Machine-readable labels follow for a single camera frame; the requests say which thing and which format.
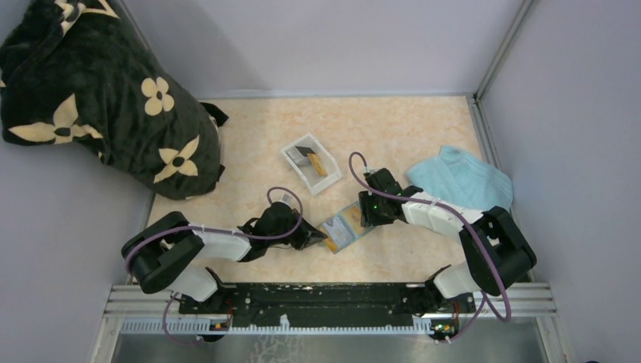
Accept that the yellow credit card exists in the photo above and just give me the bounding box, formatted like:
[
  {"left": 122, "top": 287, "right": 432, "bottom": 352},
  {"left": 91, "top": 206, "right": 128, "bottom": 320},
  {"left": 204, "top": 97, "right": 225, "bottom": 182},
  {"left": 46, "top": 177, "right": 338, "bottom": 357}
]
[{"left": 345, "top": 205, "right": 364, "bottom": 235}]

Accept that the light blue towel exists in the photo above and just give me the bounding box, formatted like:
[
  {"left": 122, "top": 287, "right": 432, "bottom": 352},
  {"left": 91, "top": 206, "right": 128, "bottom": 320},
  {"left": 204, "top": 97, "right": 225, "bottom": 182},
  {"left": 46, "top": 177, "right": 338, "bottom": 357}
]
[{"left": 406, "top": 145, "right": 514, "bottom": 210}]

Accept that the black floral blanket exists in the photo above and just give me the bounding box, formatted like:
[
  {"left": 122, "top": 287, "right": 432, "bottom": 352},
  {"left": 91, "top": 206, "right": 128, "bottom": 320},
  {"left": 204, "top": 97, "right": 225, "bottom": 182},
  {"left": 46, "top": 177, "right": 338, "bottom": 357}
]
[{"left": 1, "top": 1, "right": 228, "bottom": 200}]

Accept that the aluminium frame rail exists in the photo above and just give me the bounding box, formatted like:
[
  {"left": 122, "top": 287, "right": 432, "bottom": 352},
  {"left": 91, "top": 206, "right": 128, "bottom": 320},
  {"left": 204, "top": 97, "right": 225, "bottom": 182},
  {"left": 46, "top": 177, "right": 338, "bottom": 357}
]
[{"left": 104, "top": 283, "right": 558, "bottom": 336}]

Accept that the gold card in bin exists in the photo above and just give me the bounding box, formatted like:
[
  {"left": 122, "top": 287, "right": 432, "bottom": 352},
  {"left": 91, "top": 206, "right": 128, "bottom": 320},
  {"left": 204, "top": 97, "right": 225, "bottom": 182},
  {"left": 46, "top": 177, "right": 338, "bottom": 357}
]
[{"left": 307, "top": 153, "right": 328, "bottom": 177}]

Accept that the translucent white plastic bin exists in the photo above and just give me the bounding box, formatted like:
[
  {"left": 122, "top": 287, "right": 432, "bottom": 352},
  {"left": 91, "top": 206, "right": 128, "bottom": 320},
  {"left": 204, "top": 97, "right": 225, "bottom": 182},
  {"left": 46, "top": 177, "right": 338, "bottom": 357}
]
[{"left": 280, "top": 133, "right": 342, "bottom": 195}]

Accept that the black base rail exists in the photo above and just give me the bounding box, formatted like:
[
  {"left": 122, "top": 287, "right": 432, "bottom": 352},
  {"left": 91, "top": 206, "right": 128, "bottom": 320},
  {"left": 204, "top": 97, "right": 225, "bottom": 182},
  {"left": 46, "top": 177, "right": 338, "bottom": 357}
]
[{"left": 179, "top": 283, "right": 476, "bottom": 328}]

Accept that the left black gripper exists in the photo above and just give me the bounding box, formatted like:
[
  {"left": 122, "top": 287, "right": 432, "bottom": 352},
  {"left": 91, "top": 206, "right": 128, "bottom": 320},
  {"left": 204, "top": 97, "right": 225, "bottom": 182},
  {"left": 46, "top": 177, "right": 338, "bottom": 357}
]
[{"left": 268, "top": 208, "right": 327, "bottom": 250}]

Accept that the white credit card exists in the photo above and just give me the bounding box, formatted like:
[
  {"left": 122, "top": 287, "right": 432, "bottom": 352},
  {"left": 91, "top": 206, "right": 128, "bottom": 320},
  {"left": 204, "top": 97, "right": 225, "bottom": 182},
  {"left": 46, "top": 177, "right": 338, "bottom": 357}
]
[{"left": 321, "top": 216, "right": 355, "bottom": 251}]

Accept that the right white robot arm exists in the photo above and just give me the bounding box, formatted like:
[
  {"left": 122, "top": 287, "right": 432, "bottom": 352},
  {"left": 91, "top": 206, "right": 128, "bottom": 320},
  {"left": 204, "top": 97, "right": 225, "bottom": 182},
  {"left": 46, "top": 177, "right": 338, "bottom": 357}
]
[{"left": 359, "top": 168, "right": 537, "bottom": 312}]

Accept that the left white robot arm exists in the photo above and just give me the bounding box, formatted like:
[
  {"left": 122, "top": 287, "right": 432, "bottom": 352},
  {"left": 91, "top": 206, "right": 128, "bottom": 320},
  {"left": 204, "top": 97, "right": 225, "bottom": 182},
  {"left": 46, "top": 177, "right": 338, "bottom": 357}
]
[{"left": 121, "top": 201, "right": 327, "bottom": 313}]

